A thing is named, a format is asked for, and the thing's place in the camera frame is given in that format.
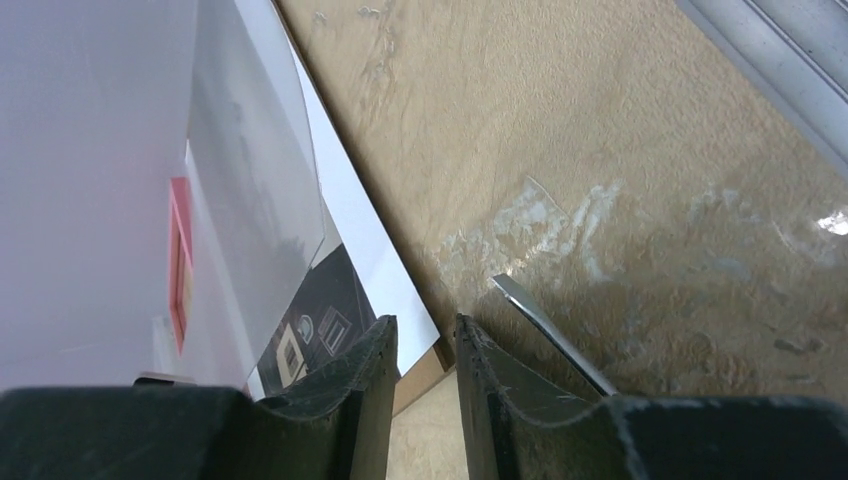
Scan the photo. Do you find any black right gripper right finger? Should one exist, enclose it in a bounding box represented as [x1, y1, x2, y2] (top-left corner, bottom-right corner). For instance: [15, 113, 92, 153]
[455, 315, 847, 479]

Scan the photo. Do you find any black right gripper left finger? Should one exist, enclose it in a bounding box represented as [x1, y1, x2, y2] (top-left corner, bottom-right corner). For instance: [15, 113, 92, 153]
[1, 316, 397, 479]

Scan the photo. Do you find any orange handled screwdriver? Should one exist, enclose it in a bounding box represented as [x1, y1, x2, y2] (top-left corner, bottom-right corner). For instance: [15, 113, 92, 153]
[491, 273, 620, 396]

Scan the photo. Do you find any black white photo print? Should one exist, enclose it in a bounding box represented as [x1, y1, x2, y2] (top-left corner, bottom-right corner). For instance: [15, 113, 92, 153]
[231, 0, 443, 400]

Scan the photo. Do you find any clear acrylic glazing sheet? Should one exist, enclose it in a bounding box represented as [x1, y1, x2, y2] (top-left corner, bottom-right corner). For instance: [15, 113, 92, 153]
[181, 1, 325, 388]

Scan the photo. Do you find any pink photo frame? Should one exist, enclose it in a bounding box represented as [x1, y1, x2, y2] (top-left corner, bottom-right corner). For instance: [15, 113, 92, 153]
[168, 177, 193, 354]

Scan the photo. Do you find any aluminium frame rail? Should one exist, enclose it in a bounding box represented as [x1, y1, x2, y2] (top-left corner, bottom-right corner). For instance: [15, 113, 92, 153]
[677, 0, 847, 175]

